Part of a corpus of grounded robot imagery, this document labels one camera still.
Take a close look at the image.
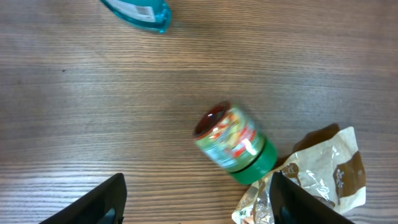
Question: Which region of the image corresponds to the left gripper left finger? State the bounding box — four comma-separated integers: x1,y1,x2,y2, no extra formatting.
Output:
40,173,127,224

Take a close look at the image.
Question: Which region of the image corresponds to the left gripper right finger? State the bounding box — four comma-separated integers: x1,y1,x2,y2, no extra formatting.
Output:
269,172,354,224

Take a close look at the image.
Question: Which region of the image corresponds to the beige snack bag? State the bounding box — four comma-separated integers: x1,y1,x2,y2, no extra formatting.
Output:
231,126,366,224

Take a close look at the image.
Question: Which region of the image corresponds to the green lidded jar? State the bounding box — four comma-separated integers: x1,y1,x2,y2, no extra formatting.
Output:
193,101,277,184

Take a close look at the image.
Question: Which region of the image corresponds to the blue mouthwash bottle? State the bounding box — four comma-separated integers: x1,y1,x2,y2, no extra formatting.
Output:
101,0,172,34

